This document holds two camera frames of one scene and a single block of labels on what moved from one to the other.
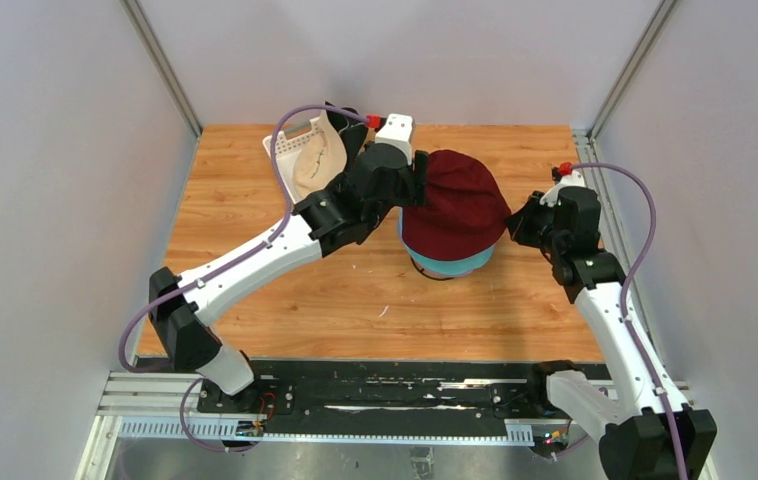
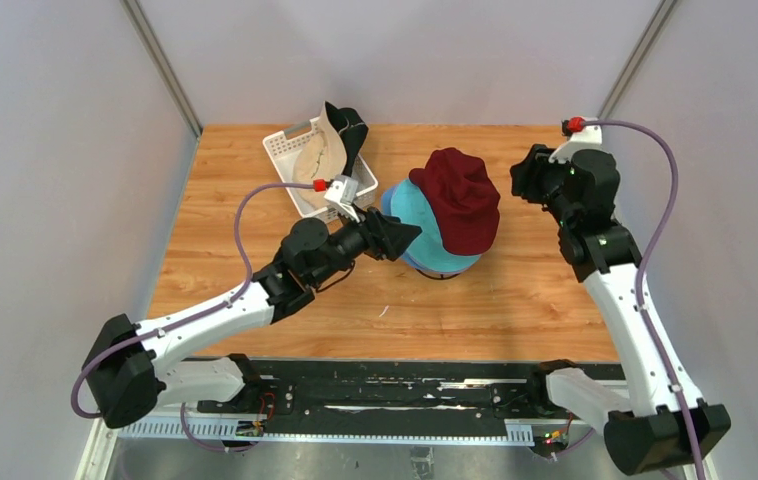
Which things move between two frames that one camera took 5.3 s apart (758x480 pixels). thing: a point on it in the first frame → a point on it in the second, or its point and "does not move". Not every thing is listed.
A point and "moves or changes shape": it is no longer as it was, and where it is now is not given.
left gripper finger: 420,177 → 396,237
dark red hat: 465,212 moves or changes shape
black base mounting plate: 489,391 does not move
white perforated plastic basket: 287,145 does not move
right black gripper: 519,223 → 527,174
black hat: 331,150 does not move
